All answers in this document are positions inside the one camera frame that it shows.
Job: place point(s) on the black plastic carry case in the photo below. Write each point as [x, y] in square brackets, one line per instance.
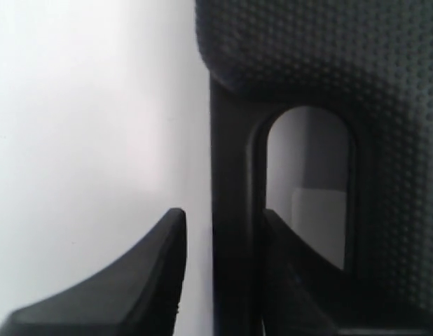
[370, 63]

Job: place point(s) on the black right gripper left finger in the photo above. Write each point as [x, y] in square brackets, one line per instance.
[138, 294]

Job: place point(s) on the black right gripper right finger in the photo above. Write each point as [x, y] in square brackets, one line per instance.
[298, 285]

